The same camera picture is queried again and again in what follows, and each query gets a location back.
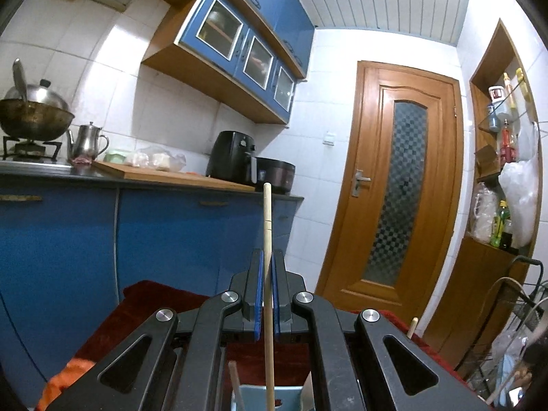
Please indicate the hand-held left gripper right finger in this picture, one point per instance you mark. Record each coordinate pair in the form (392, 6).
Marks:
(277, 299)

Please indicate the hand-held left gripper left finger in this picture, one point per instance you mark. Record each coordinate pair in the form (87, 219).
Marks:
(258, 299)

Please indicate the light blue utensil box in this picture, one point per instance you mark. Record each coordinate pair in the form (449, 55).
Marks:
(257, 400)

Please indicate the red patterned blanket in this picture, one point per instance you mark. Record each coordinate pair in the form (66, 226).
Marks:
(141, 308)

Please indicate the dark rice cooker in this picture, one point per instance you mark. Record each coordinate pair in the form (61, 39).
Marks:
(276, 175)

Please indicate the black air fryer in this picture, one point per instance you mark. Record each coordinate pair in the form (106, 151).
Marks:
(229, 158)

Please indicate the wooden cutting board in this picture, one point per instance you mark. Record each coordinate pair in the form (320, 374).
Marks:
(171, 175)

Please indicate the wooden door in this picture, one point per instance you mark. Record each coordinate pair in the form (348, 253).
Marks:
(385, 188)

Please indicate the clear food bags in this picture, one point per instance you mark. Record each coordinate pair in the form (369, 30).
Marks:
(158, 159)

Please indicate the green bowl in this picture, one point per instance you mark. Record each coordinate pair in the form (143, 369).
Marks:
(114, 157)

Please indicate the wooden shelf niche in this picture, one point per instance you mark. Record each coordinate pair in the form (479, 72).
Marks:
(479, 282)

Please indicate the steel kettle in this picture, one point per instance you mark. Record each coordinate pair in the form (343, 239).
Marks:
(85, 145)

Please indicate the green bottle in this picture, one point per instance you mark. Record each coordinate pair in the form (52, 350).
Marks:
(501, 222)

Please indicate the white plastic bag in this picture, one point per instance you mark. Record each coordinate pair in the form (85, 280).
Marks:
(520, 188)

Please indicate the gas stove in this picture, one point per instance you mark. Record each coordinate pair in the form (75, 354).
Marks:
(30, 150)

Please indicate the red bottle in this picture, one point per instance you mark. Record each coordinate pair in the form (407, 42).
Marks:
(507, 143)

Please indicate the large steel wok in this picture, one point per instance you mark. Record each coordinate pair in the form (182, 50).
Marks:
(34, 124)

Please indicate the steel wok lid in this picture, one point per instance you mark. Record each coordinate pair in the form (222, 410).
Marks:
(40, 96)

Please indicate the white jar red label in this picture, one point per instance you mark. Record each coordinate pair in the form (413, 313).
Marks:
(497, 96)

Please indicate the white wall switch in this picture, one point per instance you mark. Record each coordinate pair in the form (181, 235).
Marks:
(329, 138)

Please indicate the blue wall cabinet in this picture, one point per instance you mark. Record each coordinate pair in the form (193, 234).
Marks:
(239, 47)

